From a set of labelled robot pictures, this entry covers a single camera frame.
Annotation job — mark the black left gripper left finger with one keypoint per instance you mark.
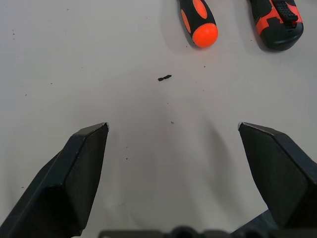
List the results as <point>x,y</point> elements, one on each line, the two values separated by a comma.
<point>62,183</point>

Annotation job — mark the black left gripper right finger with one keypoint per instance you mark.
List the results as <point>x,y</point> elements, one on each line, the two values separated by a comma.
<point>280,173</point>

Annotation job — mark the orange black utility knife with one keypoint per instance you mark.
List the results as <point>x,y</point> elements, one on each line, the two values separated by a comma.
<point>277,27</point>

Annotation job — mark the small black scrap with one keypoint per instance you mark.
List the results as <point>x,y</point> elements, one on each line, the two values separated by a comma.
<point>164,78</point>

